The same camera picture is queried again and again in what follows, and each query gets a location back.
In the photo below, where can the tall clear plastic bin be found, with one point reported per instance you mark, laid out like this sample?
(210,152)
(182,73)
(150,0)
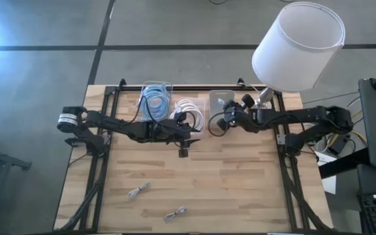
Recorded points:
(170,88)

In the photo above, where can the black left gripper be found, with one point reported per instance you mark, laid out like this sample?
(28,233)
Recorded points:
(165,132)

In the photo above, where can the black crossbar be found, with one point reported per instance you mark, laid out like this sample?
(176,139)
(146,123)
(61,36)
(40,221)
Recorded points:
(344,163)

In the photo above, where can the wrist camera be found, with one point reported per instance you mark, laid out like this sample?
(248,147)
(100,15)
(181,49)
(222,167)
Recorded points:
(222,124)
(183,152)

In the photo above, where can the white plastic bin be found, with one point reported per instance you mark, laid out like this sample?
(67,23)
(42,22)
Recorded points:
(215,111)

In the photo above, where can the black metal stand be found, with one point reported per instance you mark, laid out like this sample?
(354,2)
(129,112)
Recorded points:
(8,160)

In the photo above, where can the black metal table frame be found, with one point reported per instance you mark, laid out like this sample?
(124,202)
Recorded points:
(191,87)

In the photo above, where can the white lamp shade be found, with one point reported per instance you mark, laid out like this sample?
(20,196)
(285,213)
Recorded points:
(299,45)

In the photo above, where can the black power box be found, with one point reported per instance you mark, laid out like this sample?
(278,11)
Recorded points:
(338,145)

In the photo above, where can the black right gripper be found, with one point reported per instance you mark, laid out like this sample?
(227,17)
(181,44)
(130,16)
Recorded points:
(240,117)

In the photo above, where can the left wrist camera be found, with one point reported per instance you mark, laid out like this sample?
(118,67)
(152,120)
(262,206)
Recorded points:
(183,152)

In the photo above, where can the low clear plastic bin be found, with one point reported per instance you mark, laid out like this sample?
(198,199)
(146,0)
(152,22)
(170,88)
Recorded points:
(201,102)

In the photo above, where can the white paper sheet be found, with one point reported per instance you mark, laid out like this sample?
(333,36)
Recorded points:
(328,182)

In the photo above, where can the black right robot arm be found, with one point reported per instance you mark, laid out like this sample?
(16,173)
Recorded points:
(289,115)

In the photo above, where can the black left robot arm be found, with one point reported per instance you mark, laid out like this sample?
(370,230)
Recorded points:
(116,124)

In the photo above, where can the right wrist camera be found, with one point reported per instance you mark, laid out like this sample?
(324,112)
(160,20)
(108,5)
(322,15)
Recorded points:
(222,124)

